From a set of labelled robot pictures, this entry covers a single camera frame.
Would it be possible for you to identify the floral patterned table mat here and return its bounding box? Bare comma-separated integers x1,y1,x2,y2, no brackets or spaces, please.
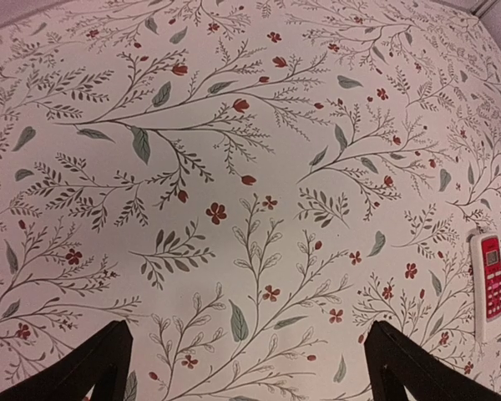
0,1,501,400

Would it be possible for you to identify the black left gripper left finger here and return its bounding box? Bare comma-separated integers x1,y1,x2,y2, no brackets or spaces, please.
0,321,133,401

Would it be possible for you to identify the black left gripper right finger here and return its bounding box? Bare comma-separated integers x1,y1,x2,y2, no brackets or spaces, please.
364,321,491,400

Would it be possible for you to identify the white and red remote control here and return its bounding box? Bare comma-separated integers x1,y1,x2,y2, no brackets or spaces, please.
469,233,501,343

